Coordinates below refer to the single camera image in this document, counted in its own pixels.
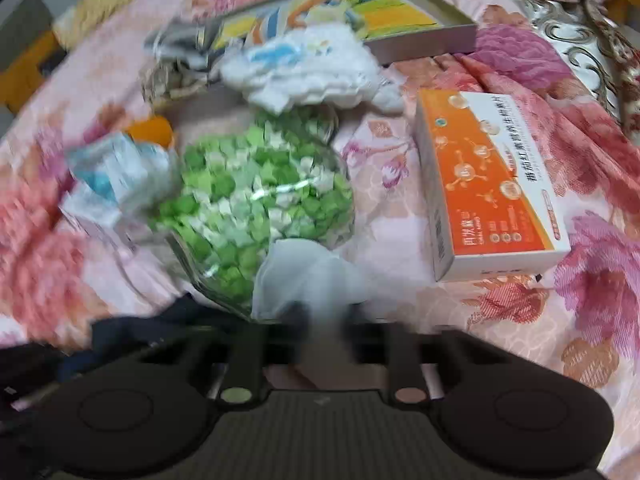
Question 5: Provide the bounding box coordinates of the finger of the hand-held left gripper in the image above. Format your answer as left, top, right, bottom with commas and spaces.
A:
89, 294, 201, 358

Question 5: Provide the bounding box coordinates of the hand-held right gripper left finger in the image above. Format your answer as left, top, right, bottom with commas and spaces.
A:
142, 304, 312, 405

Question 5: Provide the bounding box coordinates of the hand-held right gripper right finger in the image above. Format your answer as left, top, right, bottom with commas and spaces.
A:
340, 304, 501, 405

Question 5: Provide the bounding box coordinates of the white towel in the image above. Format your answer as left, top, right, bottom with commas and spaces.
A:
251, 239, 373, 323

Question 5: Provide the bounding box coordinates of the burlap drawstring pouch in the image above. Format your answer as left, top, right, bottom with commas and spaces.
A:
141, 57, 211, 112

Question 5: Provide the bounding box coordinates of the grey cloth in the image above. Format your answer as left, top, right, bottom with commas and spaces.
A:
145, 17, 211, 72

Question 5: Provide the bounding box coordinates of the shallow grey cartoon-print box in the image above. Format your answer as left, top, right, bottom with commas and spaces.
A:
197, 0, 478, 67

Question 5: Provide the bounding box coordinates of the striped colourful cloth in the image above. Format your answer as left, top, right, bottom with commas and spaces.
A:
220, 0, 321, 56

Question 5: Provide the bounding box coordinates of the small white carton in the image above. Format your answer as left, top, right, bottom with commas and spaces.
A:
60, 195, 141, 257

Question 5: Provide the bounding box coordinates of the pink floral bed sheet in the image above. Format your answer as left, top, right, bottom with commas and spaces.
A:
0, 0, 640, 461

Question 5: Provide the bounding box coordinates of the bag of green paper stars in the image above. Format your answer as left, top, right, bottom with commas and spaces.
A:
155, 105, 357, 322

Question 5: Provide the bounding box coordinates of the blue white mask packet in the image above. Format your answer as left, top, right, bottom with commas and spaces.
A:
67, 132, 176, 212

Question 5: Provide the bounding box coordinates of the orange and white carton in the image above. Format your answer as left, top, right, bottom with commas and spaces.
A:
411, 89, 572, 283

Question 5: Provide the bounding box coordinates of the white quilted cloth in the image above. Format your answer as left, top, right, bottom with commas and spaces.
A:
220, 25, 405, 114

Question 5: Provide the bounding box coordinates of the gold patterned brocade cloth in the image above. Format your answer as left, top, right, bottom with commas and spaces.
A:
475, 0, 640, 137

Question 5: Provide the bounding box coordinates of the wooden bed frame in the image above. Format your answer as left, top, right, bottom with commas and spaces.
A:
0, 30, 57, 117

